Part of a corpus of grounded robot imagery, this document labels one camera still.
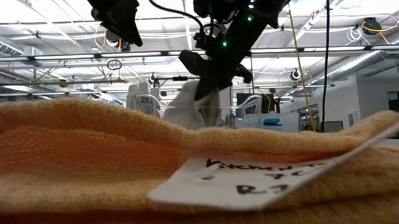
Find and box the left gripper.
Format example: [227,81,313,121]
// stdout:
[84,0,144,49]

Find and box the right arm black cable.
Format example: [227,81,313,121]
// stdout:
[316,0,334,132]

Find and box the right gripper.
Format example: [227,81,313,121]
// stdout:
[177,23,254,102]

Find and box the orange towel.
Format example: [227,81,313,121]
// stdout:
[0,86,399,224]

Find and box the black background gantry frame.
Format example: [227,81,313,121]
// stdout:
[154,74,207,106]

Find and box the paper tag with handwriting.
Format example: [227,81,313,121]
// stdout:
[143,113,399,215]

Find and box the blue wavy sponge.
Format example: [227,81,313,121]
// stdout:
[262,117,283,127]

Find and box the black background monitor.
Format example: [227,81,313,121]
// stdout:
[235,91,277,116]

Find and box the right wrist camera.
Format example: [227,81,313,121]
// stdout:
[193,0,250,25]

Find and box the grey monitor back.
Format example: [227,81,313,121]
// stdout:
[321,120,344,134]

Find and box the frosted plastic handled bin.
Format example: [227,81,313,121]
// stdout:
[244,110,303,134]

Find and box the clear plastic storage bin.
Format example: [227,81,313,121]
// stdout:
[150,89,264,133]

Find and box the white plastic cleaner bottle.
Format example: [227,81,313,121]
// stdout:
[151,88,162,110]
[134,93,156,119]
[124,82,140,112]

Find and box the yellow hanging cable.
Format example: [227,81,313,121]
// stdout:
[287,3,317,134]

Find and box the long ceiling light bar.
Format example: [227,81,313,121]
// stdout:
[0,42,399,64]

